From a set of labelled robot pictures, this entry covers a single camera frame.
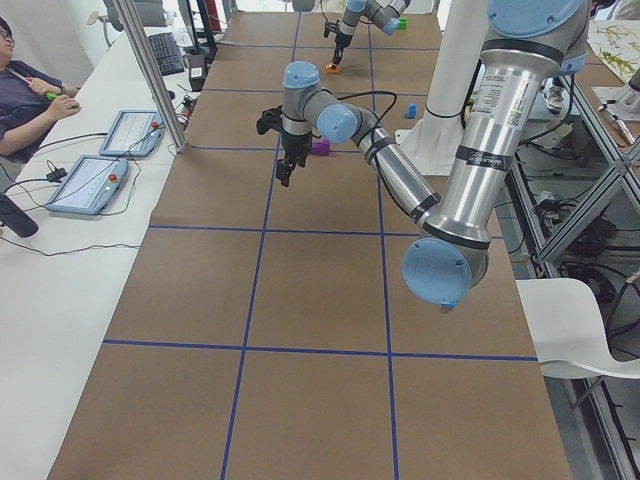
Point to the green block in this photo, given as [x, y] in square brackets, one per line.
[402, 24]

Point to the aluminium frame post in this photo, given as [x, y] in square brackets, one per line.
[138, 40]

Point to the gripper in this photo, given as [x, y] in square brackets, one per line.
[342, 41]
[294, 145]

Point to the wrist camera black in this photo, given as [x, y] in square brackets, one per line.
[331, 28]
[270, 119]

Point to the small blue block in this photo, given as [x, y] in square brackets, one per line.
[411, 111]

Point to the far teach pendant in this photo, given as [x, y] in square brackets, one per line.
[133, 133]

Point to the black keyboard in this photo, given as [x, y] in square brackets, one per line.
[166, 53]

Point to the teach pendant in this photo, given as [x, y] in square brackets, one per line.
[133, 133]
[89, 186]

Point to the white camera mast base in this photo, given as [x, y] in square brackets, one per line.
[432, 143]

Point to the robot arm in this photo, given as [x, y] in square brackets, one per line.
[527, 42]
[386, 18]

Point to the seated person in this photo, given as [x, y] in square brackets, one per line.
[32, 102]

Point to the white chair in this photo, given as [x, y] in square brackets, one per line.
[567, 330]

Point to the near teach pendant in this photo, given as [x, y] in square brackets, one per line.
[89, 186]

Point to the purple trapezoid block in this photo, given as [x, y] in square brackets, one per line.
[321, 148]

